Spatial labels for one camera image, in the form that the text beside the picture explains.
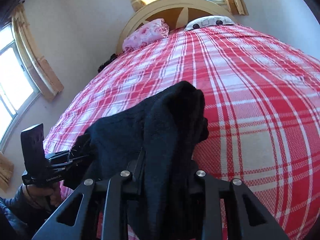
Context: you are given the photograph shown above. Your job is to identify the cream wooden headboard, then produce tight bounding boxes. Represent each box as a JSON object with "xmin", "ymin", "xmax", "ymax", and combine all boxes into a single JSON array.
[{"xmin": 116, "ymin": 0, "xmax": 235, "ymax": 54}]

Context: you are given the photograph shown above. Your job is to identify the white patterned pillow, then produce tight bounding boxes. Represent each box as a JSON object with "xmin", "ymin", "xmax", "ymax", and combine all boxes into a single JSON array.
[{"xmin": 184, "ymin": 16, "xmax": 235, "ymax": 31}]

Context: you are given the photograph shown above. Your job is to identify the black item beside bed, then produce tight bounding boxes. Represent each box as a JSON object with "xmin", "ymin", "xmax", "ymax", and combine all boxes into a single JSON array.
[{"xmin": 98, "ymin": 54, "xmax": 118, "ymax": 73}]

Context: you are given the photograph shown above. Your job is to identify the red white plaid bedspread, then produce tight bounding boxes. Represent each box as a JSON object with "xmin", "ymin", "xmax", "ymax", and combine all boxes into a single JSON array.
[{"xmin": 44, "ymin": 25, "xmax": 319, "ymax": 239}]

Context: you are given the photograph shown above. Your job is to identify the left hand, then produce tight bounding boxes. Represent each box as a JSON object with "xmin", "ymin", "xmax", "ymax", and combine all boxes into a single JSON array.
[{"xmin": 22, "ymin": 183, "xmax": 62, "ymax": 208}]

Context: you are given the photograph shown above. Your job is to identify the dark blue sleeve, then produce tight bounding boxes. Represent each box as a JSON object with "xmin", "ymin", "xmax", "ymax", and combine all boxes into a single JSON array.
[{"xmin": 1, "ymin": 185, "xmax": 53, "ymax": 239}]

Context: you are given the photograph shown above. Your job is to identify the side window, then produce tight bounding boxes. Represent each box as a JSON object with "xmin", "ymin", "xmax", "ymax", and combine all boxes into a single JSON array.
[{"xmin": 1, "ymin": 23, "xmax": 40, "ymax": 151}]

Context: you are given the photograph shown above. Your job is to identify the yellow side curtain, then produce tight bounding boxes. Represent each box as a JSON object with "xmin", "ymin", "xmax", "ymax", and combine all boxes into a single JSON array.
[{"xmin": 11, "ymin": 3, "xmax": 64, "ymax": 101}]

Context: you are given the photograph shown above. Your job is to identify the pink floral pillow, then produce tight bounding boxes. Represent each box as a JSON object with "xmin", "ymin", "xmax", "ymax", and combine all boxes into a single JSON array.
[{"xmin": 122, "ymin": 18, "xmax": 169, "ymax": 52}]

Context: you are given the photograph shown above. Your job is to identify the dark navy pants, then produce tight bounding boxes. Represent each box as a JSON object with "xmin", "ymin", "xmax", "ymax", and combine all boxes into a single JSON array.
[{"xmin": 63, "ymin": 80, "xmax": 209, "ymax": 240}]

